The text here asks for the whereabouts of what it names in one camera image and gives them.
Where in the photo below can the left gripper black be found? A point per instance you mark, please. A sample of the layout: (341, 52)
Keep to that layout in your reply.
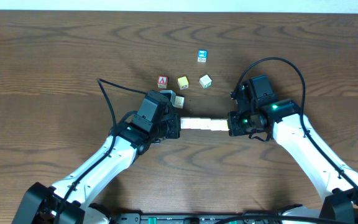
(173, 128)

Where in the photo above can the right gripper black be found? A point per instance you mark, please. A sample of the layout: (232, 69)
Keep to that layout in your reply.
(235, 130)

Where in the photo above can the red U block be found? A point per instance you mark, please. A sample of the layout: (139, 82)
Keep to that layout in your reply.
(186, 123)

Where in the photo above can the fifth row block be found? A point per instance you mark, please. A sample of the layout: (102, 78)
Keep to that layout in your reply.
(223, 125)

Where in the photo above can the yellow block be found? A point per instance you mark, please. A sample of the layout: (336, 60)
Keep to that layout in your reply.
(214, 125)
(183, 83)
(204, 123)

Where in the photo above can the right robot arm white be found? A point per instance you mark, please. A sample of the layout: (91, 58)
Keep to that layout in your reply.
(285, 122)

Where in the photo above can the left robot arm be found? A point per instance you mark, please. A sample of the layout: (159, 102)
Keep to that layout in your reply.
(70, 200)

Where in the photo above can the red A block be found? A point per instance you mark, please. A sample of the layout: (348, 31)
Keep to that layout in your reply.
(162, 82)

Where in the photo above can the white green block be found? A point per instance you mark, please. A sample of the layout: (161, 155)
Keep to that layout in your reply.
(206, 81)

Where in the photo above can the blue letter block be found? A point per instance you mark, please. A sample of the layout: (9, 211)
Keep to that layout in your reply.
(202, 56)

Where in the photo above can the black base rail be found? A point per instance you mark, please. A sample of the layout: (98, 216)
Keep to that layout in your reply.
(180, 218)

